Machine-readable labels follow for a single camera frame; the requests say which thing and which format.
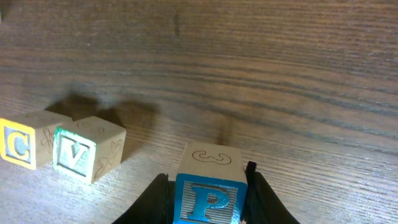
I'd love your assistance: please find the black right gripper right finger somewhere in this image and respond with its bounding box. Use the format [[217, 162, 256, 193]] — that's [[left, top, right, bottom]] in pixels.
[[241, 161, 299, 224]]

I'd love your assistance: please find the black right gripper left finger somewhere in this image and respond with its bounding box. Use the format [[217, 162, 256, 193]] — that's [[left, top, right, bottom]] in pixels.
[[113, 174, 175, 224]]

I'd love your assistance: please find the blue P letter block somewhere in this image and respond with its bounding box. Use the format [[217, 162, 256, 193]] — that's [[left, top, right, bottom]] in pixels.
[[174, 142, 248, 224]]

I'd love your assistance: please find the green V letter block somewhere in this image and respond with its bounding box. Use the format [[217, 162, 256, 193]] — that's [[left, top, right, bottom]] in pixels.
[[52, 116, 126, 184]]

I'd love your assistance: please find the yellow C letter block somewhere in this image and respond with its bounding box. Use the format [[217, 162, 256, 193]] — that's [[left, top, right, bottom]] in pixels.
[[1, 110, 72, 170]]

